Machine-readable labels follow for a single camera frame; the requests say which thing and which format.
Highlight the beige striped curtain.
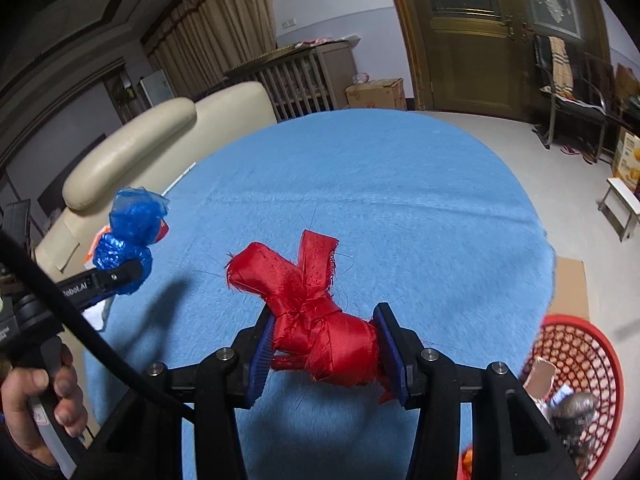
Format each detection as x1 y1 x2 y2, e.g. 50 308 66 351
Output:
142 0 278 101

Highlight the white straw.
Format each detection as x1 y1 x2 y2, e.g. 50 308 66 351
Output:
162 161 197 197

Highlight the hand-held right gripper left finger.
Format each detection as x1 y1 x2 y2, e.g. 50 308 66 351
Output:
75 306 277 480

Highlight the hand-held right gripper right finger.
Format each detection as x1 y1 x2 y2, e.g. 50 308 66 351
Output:
371 302 586 480

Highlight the person's left hand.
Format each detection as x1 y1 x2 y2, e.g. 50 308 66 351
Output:
0 344 89 467

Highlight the wooden double door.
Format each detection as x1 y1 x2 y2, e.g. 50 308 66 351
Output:
382 0 613 123

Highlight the small white stool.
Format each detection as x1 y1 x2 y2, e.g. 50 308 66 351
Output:
598 176 640 242

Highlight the red plastic mesh basket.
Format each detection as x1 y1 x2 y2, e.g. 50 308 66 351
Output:
519 314 626 480

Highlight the orange printed cardboard box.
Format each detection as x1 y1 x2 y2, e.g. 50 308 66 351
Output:
612 127 640 186

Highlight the flat cardboard sheet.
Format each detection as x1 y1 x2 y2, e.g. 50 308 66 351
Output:
547 256 592 322

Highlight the red ribbon cloth bundle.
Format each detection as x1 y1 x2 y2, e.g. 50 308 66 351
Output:
225 229 396 403

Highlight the blue plastic bag bundle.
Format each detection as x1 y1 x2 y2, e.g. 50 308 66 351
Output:
92 186 172 295

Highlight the wooden crib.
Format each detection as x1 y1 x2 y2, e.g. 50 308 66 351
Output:
225 36 362 122

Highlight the white tissue paper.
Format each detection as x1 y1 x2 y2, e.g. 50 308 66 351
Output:
84 297 113 333

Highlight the brown cardboard box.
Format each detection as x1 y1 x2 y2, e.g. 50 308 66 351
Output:
345 77 407 111

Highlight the orange and white carton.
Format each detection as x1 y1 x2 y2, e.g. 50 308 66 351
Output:
82 225 113 273

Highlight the blue tablecloth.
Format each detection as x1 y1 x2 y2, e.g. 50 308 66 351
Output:
82 108 557 480

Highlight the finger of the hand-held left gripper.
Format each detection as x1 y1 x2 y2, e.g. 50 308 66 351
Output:
60 258 144 312

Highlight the beige leather sofa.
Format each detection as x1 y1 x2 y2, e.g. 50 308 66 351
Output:
32 81 279 443

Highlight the dark metal chair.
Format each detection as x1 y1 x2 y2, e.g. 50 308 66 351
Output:
532 34 621 163

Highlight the black cable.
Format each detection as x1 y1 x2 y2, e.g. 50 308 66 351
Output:
0 232 198 426

